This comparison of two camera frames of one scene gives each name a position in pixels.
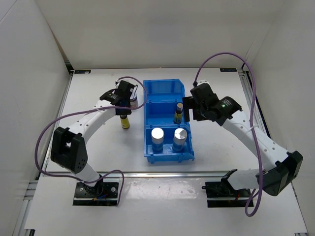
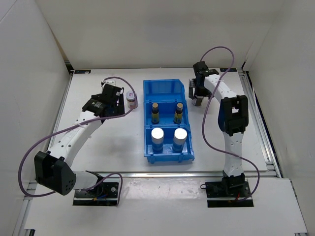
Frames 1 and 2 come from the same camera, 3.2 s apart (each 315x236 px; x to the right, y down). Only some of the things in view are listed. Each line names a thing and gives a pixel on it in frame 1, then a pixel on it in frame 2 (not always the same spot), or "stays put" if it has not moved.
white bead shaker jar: (179, 142) stays put
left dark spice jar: (134, 103) stays put
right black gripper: (189, 103) → (192, 84)
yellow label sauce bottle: (125, 121) → (155, 113)
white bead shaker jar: (157, 139) stays put
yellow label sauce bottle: (177, 117) stays put
